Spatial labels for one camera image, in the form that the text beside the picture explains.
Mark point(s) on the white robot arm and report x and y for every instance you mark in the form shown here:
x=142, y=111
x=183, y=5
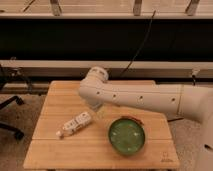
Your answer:
x=191, y=102

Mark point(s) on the green ceramic bowl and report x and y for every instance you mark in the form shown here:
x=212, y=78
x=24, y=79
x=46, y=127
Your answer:
x=127, y=135

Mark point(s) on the wooden folding table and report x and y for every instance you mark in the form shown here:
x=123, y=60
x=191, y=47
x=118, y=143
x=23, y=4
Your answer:
x=90, y=147

